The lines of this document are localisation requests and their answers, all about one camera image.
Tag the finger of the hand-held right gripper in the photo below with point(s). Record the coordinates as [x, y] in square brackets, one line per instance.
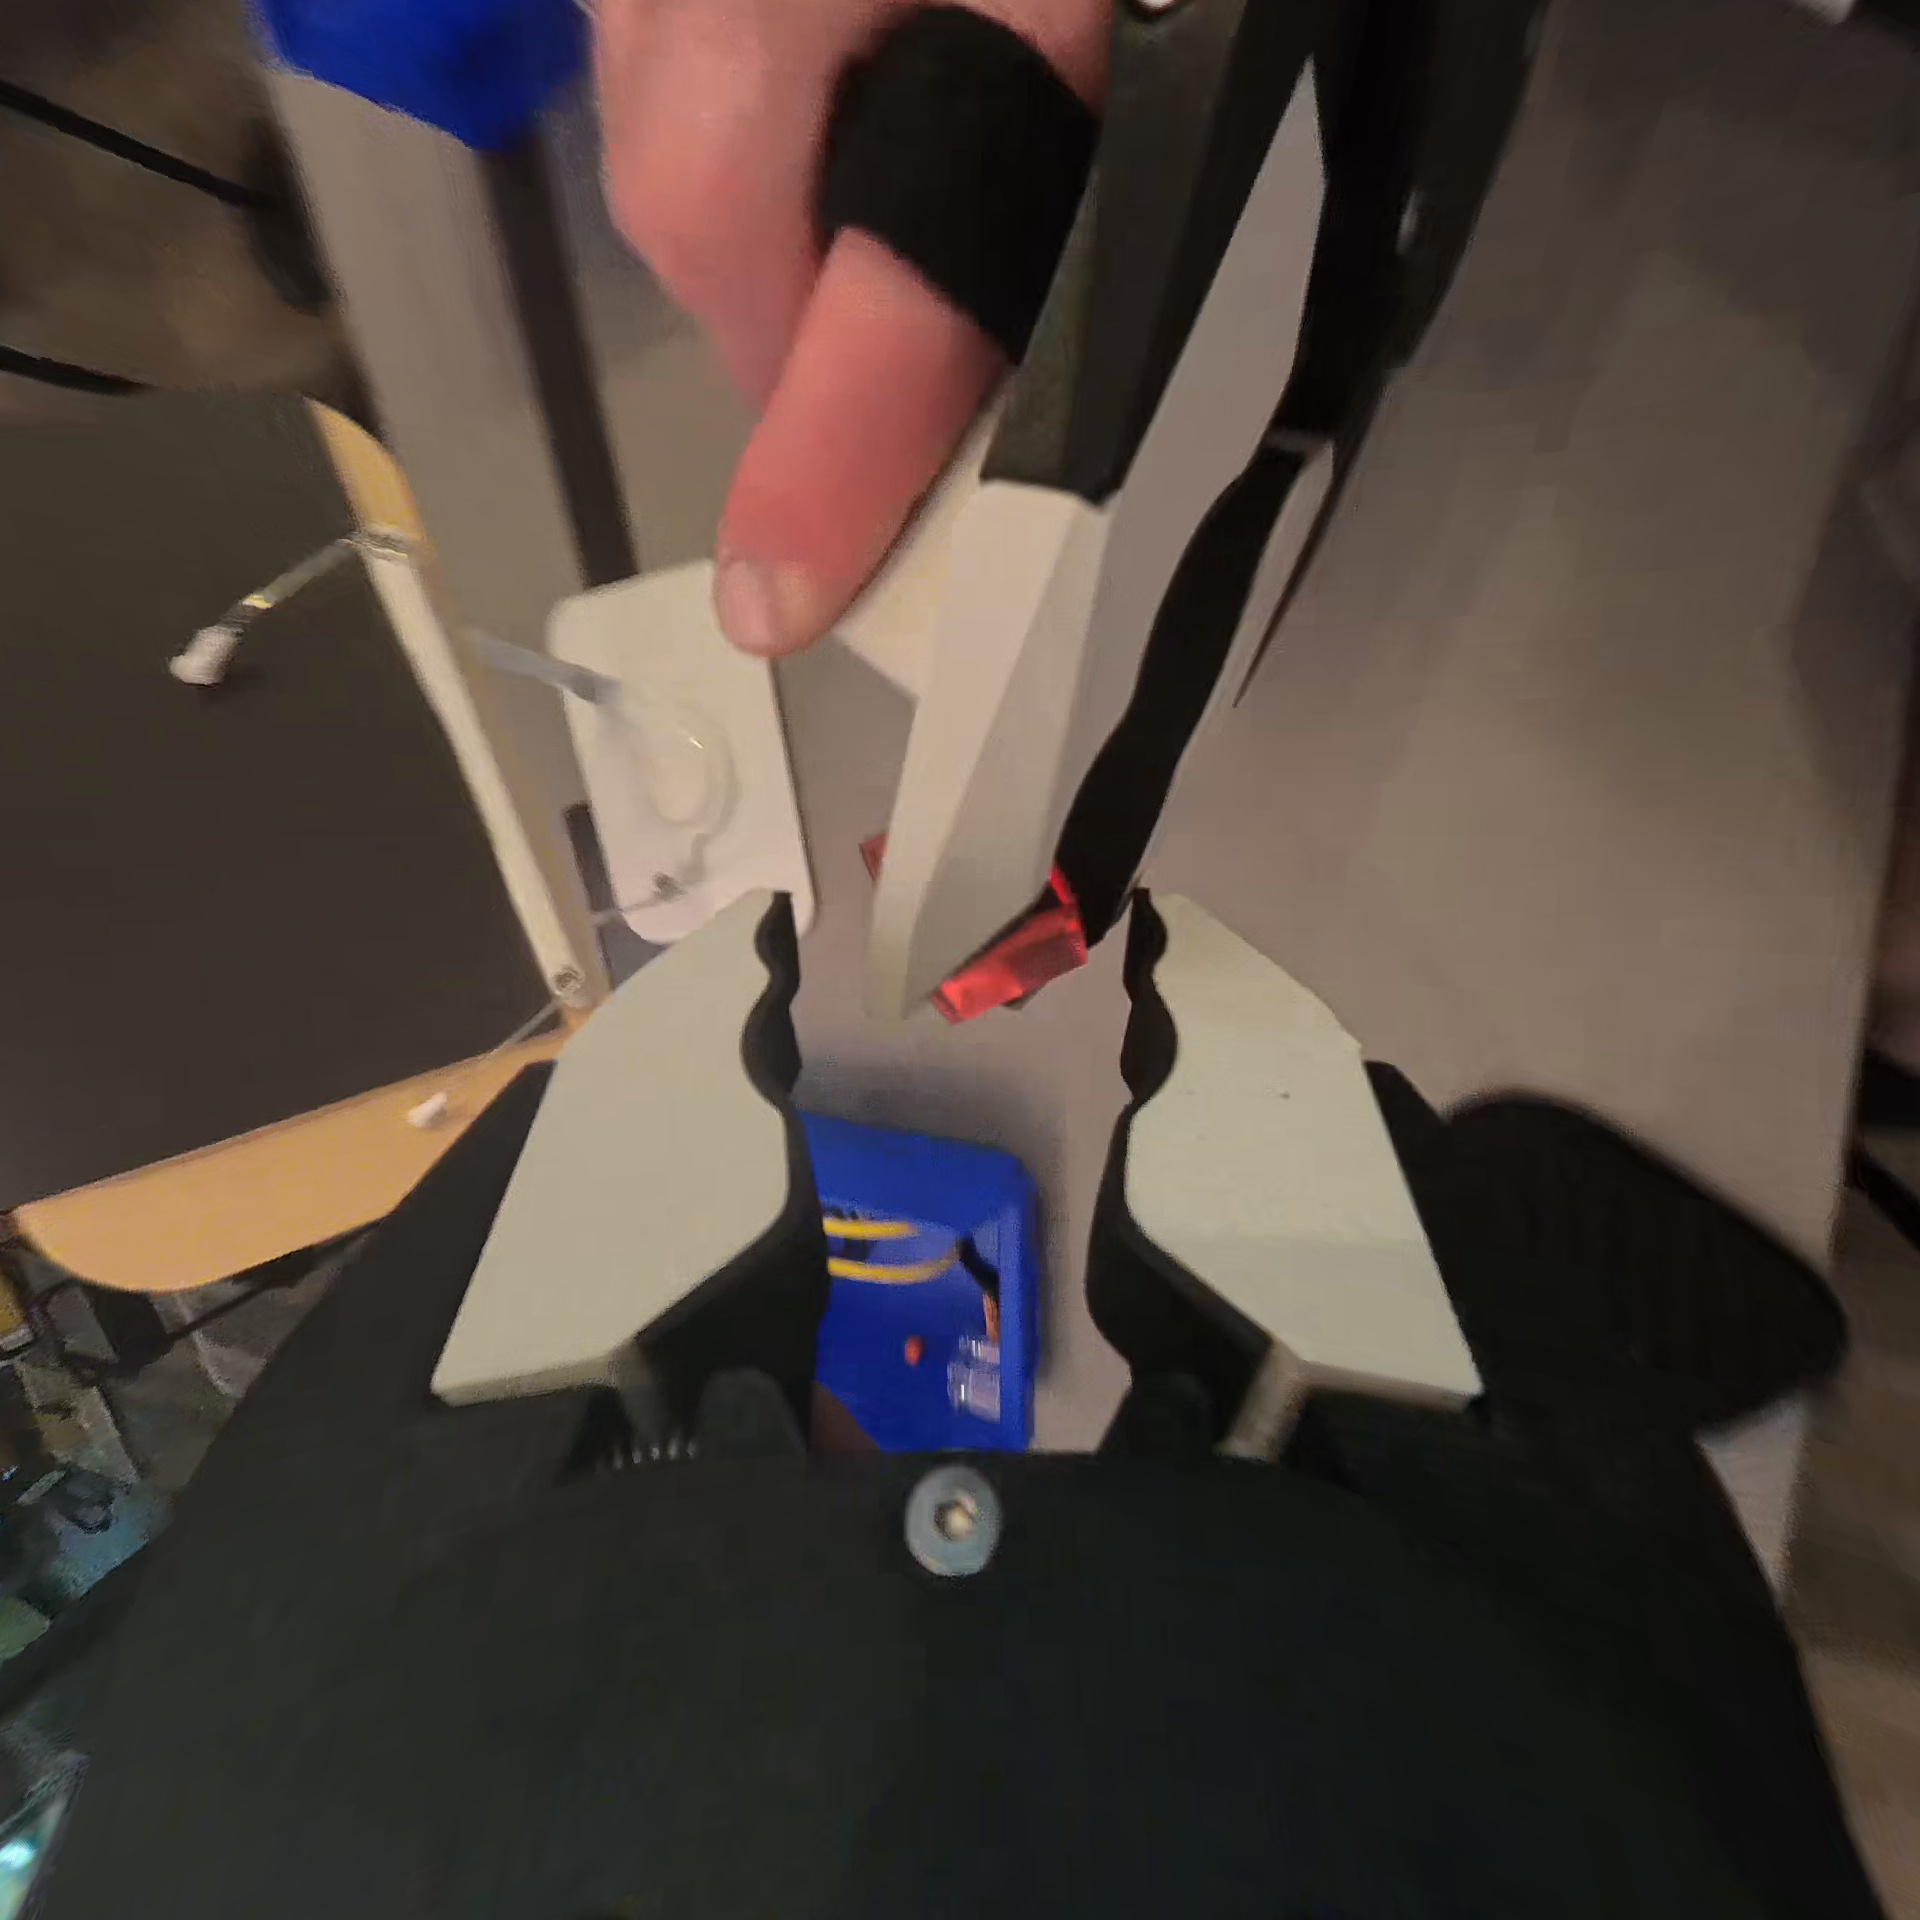
[1295, 507]
[988, 673]

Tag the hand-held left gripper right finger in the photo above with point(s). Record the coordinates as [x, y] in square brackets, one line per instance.
[1274, 1198]

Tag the wooden board with black panel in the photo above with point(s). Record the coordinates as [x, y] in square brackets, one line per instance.
[223, 1198]

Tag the red transparent cube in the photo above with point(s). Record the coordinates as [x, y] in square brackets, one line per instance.
[1020, 953]

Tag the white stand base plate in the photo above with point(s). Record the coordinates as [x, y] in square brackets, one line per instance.
[644, 643]

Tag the person's right hand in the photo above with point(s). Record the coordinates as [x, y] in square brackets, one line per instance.
[809, 492]

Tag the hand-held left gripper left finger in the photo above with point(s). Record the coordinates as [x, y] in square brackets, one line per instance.
[629, 1198]

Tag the blue plastic bin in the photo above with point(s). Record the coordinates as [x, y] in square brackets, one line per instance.
[420, 57]
[872, 1154]

